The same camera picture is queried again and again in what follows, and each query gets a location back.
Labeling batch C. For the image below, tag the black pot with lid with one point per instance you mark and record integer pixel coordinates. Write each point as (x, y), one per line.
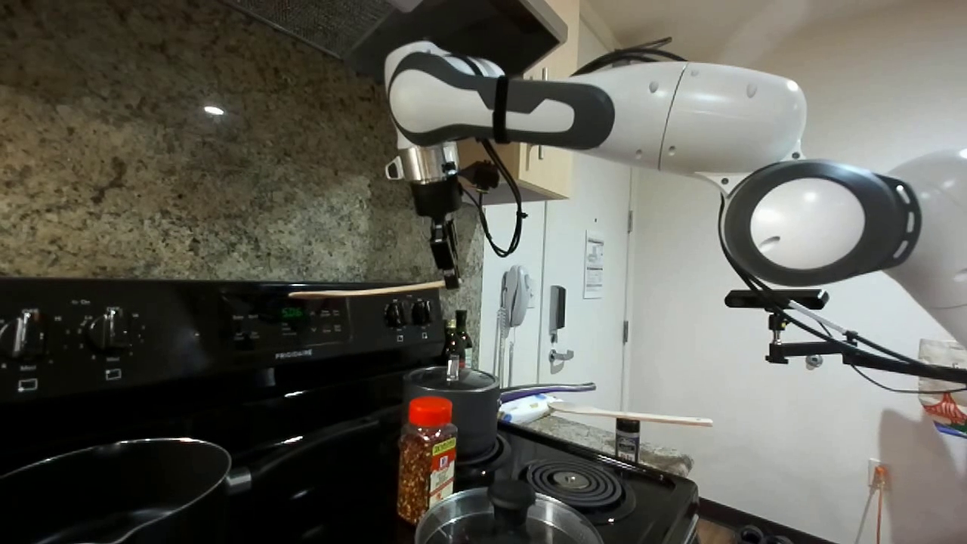
(474, 391)

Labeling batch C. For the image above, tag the white blue packet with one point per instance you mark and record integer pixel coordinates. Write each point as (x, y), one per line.
(523, 408)

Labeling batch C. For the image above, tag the steel pot with glass lid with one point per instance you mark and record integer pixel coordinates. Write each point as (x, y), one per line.
(505, 512)

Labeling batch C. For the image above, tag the black electric stove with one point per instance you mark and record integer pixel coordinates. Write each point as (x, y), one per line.
(251, 369)

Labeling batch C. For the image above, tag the beige upper cabinet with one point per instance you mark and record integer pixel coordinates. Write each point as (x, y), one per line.
(541, 172)

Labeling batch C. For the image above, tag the black camera on stand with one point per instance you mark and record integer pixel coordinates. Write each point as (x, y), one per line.
(776, 302)

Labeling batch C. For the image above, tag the wall phone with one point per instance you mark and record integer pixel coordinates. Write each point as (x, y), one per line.
(514, 298)

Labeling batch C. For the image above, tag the wooden spoon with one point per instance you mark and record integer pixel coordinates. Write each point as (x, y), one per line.
(368, 293)

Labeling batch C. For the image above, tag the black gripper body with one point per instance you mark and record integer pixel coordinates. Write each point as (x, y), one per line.
(436, 200)

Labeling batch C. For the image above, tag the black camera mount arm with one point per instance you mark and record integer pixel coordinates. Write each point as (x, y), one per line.
(850, 349)

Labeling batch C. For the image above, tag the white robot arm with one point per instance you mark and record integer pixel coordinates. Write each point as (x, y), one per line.
(783, 223)

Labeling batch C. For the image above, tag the spice jar with orange lid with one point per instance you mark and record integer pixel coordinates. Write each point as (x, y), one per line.
(426, 459)

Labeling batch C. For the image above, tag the large black pot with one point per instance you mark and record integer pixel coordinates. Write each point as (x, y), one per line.
(134, 491)

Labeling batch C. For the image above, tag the range hood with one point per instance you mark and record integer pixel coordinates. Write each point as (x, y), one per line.
(439, 46)

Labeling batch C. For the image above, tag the white door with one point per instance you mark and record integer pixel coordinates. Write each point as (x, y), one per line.
(579, 268)

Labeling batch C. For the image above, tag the wooden spatula on counter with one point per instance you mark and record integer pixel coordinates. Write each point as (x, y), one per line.
(632, 416)

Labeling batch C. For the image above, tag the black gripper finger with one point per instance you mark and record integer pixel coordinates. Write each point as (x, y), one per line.
(439, 250)
(449, 257)

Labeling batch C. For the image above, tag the small dark jar on counter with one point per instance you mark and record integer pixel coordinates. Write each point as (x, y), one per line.
(626, 440)

